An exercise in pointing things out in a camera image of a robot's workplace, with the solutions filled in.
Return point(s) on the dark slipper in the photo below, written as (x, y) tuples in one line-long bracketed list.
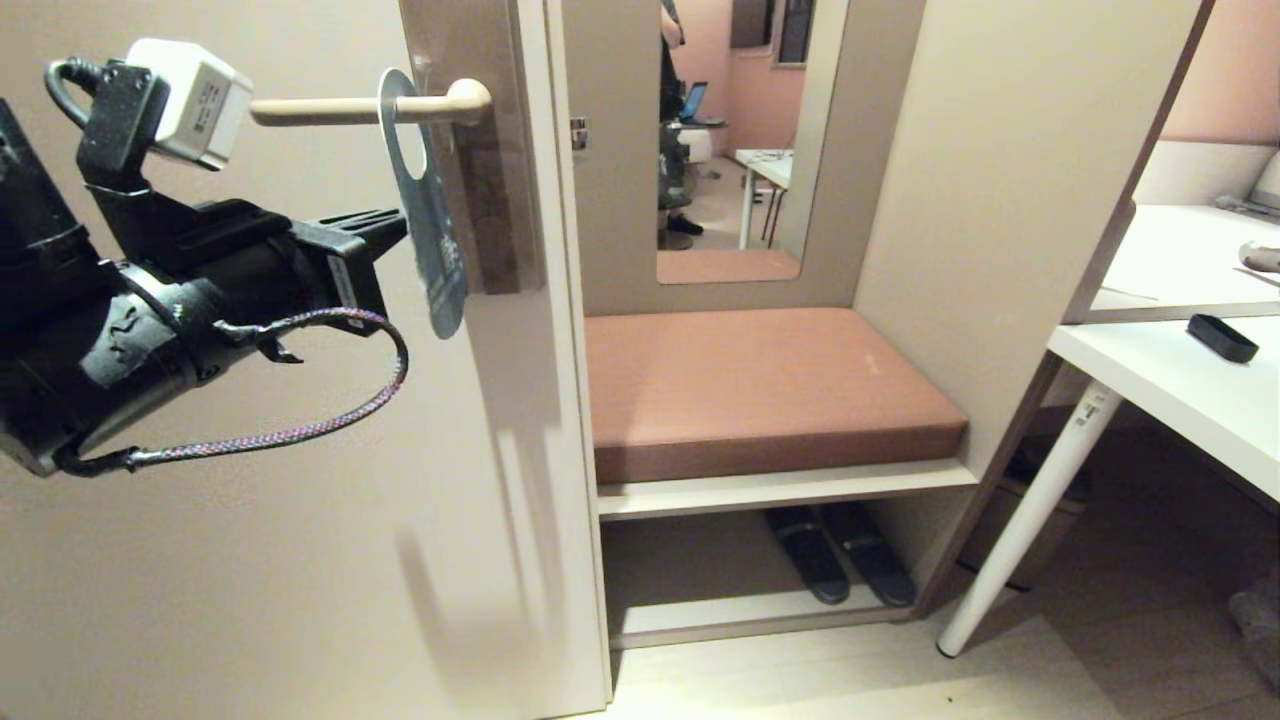
[(875, 560), (808, 560)]

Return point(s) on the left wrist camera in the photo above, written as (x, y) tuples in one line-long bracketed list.
[(190, 100)]

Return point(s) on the grey door hanger sign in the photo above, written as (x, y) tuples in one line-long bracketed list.
[(442, 270)]

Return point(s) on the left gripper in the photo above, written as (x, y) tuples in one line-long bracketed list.
[(250, 290)]

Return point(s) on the brown bench cushion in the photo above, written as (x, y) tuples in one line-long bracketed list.
[(760, 390)]

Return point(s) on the beige bench cabinet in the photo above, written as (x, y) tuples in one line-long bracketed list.
[(1000, 200)]

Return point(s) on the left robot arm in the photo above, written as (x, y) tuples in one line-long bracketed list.
[(40, 300)]

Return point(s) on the grey cloth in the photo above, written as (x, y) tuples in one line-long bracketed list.
[(1260, 630)]

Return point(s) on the white table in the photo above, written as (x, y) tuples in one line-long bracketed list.
[(1180, 395)]

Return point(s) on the small black box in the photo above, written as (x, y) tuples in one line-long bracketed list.
[(1222, 340)]

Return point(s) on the wall mirror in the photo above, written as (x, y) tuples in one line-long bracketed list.
[(745, 265)]

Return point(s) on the beige door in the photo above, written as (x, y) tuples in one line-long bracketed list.
[(300, 560)]

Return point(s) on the metal door latch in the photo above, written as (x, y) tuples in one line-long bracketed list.
[(578, 134)]

